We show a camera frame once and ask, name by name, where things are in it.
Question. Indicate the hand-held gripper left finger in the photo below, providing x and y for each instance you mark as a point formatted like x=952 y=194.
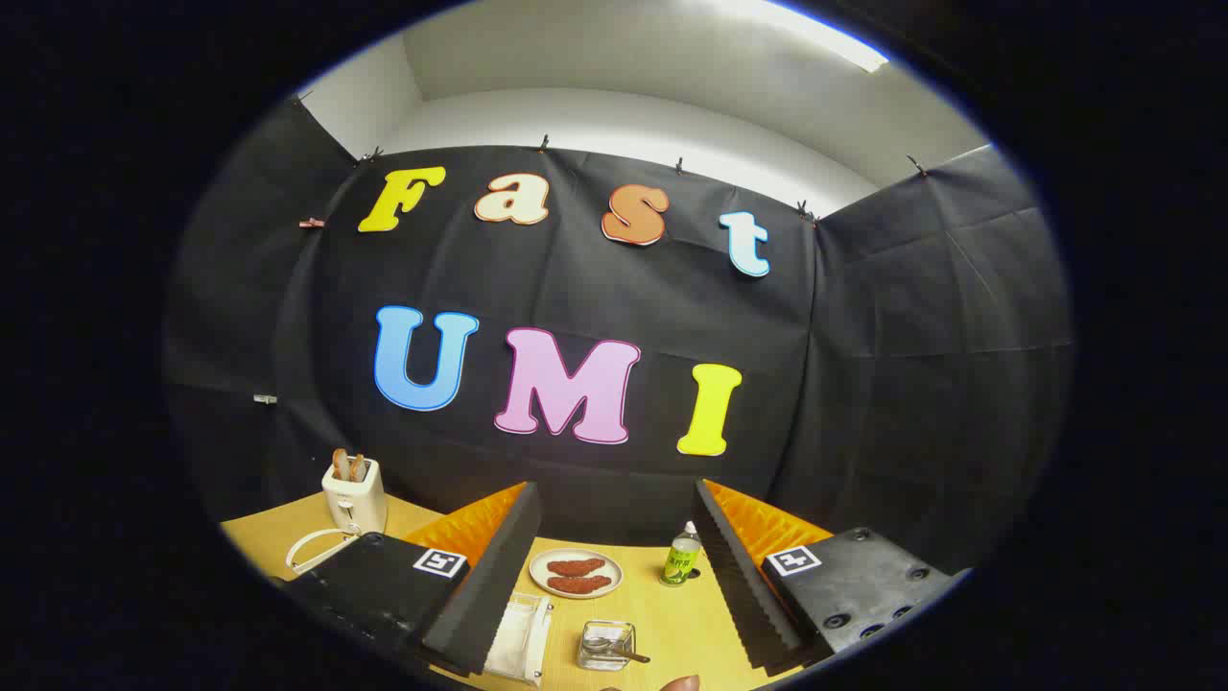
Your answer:
x=480 y=595

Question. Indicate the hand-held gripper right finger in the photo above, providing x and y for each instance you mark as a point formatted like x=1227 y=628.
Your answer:
x=743 y=595

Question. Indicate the dark metal spoon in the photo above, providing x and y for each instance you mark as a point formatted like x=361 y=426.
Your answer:
x=633 y=657

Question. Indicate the cream round plate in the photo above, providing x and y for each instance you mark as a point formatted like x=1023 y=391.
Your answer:
x=614 y=576

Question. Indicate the white drip tray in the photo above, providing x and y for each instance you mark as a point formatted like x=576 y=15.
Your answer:
x=513 y=643

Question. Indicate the green label drink bottle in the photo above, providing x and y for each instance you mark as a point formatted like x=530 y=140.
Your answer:
x=680 y=561

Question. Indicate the brown meat piece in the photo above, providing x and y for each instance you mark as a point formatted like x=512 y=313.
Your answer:
x=576 y=566
x=578 y=583

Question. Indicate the white toaster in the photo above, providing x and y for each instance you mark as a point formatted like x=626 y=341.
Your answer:
x=353 y=504

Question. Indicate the toast bread slice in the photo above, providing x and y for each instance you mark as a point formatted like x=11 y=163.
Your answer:
x=358 y=468
x=340 y=465

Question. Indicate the black backdrop cloth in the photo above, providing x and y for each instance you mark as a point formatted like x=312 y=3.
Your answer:
x=576 y=288

